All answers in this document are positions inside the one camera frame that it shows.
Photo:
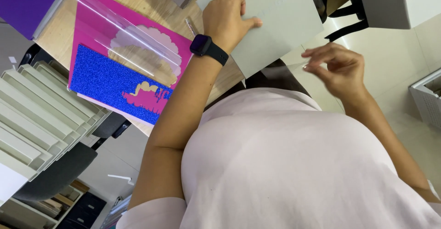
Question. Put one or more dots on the white shelf with books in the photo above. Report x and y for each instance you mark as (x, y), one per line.
(31, 210)

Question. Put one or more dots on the stack of plastic files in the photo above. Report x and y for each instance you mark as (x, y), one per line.
(115, 213)

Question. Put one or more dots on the long clear plastic sleeve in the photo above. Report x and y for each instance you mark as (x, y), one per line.
(131, 39)

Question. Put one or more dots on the clear plastic film sleeve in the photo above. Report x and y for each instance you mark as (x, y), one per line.
(286, 71)

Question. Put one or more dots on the blue glitter paper sheet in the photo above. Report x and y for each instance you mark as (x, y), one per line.
(100, 80)

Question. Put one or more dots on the clear pen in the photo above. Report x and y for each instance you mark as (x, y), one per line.
(190, 26)

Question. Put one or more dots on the black smartwatch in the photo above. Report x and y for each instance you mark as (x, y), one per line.
(206, 49)

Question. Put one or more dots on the person's right hand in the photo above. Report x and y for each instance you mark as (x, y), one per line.
(344, 70)

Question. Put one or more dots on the purple folder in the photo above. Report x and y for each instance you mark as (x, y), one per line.
(27, 4)

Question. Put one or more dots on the grey box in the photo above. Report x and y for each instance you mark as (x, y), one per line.
(396, 1)

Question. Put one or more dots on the stack of grey paper trays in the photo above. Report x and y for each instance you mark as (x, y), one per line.
(38, 118)

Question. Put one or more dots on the person's right fingers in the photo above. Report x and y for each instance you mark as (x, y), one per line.
(315, 61)

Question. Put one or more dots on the light pink shirt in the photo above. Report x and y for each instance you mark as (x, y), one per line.
(275, 167)

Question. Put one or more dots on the dark blue drawer unit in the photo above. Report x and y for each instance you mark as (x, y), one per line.
(84, 210)

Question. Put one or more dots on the white perforated bin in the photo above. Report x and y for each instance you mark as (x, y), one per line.
(429, 99)

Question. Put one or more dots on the white paper strip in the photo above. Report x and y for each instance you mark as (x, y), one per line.
(120, 178)

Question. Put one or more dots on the person's left hand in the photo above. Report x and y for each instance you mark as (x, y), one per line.
(222, 18)

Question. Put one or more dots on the grey card sheet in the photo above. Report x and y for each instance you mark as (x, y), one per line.
(282, 22)

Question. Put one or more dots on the pink paper sheet with cutout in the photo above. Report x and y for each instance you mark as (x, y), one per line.
(100, 18)

